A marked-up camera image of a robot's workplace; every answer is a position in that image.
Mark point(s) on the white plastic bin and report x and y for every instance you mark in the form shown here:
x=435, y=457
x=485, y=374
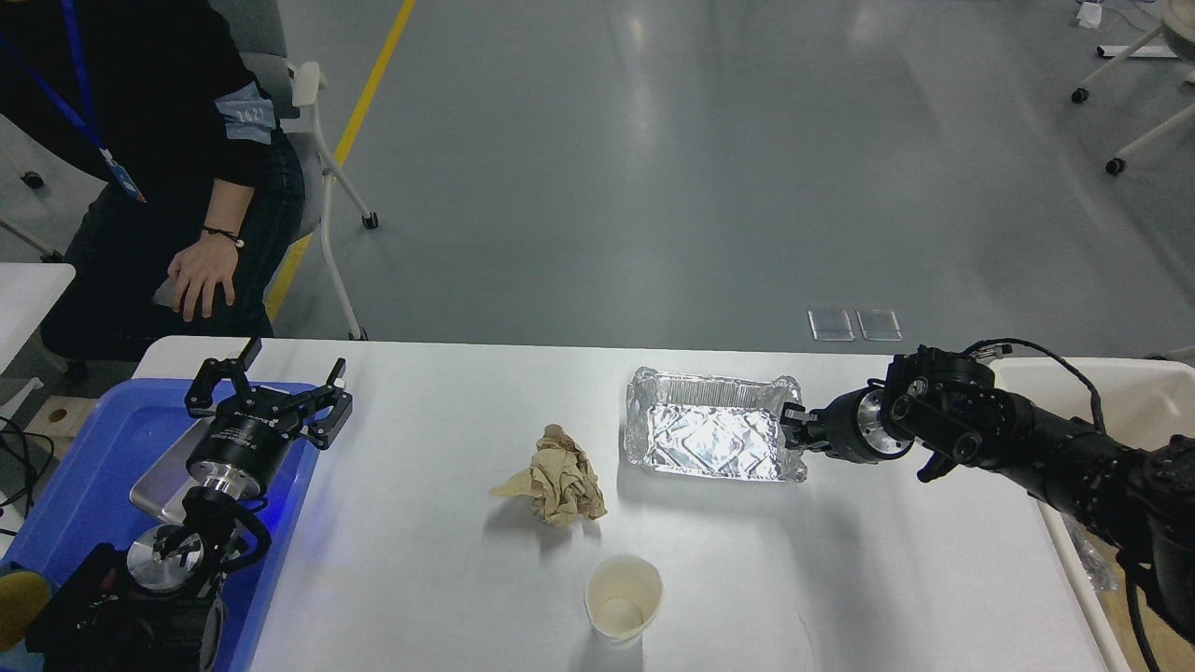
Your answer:
x=1144, y=402

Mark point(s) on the white side table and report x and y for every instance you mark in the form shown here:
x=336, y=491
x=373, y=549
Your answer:
x=28, y=291

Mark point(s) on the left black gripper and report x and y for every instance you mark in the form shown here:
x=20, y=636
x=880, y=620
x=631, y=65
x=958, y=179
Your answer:
x=241, y=452

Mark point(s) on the blue plastic tray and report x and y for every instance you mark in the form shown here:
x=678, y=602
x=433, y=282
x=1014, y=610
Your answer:
x=87, y=503

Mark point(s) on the person in black clothes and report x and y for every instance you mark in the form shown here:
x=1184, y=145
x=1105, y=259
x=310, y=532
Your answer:
x=203, y=193

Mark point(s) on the wooden block with hole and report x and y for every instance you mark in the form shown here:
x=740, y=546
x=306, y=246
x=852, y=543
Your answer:
x=60, y=419

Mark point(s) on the right floor plate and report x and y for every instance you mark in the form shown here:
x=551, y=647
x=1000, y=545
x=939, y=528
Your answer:
x=879, y=325

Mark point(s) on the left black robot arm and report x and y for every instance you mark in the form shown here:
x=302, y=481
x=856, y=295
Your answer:
x=162, y=533

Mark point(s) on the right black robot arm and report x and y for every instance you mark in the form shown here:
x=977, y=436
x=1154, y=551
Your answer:
x=1140, y=502

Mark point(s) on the blue mug yellow inside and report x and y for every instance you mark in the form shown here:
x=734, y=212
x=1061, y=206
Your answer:
x=24, y=594

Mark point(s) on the aluminium foil tray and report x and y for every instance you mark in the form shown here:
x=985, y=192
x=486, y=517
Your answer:
x=711, y=427

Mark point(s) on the left floor plate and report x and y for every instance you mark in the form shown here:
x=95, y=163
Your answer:
x=831, y=325

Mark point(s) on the crumpled brown paper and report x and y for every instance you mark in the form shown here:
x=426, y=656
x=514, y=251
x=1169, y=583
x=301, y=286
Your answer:
x=559, y=481

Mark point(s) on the steel rectangular container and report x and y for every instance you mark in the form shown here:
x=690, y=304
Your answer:
x=161, y=490

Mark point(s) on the white paper cup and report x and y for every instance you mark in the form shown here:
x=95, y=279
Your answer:
x=622, y=595

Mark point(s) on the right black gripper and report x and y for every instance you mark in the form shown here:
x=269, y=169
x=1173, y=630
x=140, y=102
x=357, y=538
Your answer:
x=849, y=429

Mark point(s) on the floor plate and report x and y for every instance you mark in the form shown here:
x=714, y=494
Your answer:
x=879, y=325
x=831, y=325

